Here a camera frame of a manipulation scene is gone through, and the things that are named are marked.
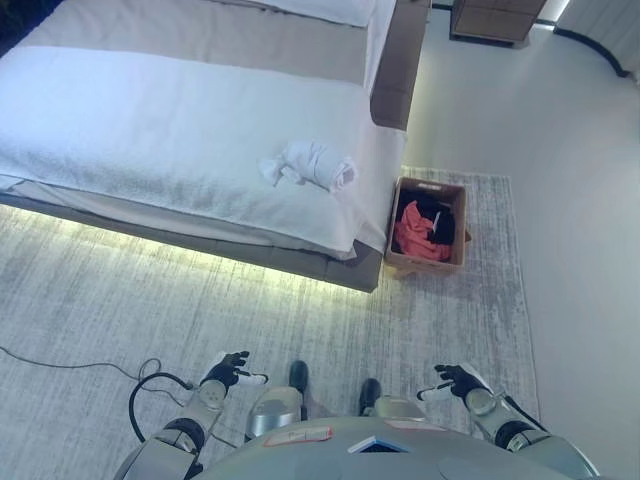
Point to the wooden nightstand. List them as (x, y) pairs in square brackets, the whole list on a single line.
[(492, 20)]

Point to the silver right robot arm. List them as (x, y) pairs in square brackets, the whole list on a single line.
[(520, 432)]

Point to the grey robot torso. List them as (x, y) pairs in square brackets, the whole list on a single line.
[(390, 462)]

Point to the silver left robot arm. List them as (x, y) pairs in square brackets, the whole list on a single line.
[(175, 435)]

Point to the beige bed sheet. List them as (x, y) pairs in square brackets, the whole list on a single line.
[(200, 42)]

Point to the brown upholstered bed frame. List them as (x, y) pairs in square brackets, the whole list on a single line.
[(395, 65)]

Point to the black right robot foot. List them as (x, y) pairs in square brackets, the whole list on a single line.
[(370, 392)]

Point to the white crumpled clothes bundle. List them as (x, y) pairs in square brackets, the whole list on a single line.
[(315, 165)]

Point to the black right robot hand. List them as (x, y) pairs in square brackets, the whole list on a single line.
[(460, 377)]

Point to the black garment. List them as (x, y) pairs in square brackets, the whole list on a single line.
[(445, 227)]

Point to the black robot foot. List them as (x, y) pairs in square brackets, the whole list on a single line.
[(370, 392), (299, 375)]

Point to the brown cardboard box basket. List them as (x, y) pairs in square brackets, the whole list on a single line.
[(452, 255)]

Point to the white bed blanket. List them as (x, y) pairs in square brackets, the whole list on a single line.
[(165, 145)]

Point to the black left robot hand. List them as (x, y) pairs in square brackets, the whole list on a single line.
[(226, 371)]

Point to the silver right robot leg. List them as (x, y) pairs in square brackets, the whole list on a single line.
[(397, 406)]

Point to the silver robot leg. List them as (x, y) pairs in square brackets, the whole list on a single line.
[(275, 412), (397, 406)]

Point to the black baseboard strip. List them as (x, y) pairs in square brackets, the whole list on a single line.
[(600, 47)]

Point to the grey streaked rug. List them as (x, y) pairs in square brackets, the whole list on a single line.
[(125, 320)]

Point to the black left robot foot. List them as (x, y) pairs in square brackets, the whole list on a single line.
[(299, 375)]

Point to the orange red garment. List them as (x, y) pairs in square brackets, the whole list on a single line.
[(412, 227)]

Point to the silver left robot leg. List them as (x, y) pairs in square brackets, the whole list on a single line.
[(275, 412)]

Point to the white pillow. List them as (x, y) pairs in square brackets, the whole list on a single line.
[(320, 9)]

